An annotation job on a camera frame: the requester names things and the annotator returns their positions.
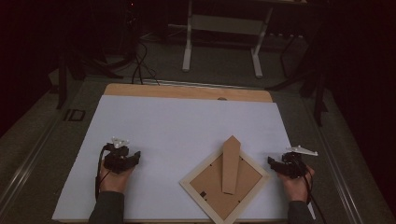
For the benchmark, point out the metal floor rail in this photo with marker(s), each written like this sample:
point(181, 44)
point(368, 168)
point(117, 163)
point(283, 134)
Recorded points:
point(199, 84)
point(339, 174)
point(25, 168)

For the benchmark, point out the black floor bracket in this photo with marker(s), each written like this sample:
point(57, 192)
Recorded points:
point(74, 115)

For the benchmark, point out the person's left hand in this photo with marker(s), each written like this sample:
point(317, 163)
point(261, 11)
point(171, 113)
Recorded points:
point(113, 182)

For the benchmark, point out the small round table grommet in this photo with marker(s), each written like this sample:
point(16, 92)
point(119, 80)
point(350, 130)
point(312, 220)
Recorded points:
point(222, 98)

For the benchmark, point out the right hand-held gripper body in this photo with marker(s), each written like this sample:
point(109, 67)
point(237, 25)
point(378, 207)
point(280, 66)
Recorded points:
point(295, 166)

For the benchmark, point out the person's right hand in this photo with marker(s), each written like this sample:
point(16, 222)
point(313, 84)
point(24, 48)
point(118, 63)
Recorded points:
point(297, 188)

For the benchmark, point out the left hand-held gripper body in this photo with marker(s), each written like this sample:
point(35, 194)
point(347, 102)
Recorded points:
point(113, 161)

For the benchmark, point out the white desk frame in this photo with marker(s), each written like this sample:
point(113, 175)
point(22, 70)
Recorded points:
point(227, 25)

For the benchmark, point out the dark equipment stand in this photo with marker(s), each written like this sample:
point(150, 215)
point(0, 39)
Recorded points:
point(129, 34)

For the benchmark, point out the black metal stand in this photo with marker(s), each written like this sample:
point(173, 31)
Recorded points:
point(62, 81)
point(319, 93)

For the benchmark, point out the wooden picture frame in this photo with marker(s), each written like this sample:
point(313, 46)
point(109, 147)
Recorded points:
point(214, 183)

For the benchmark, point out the white table mat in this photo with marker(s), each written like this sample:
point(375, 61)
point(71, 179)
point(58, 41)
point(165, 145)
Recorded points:
point(174, 124)

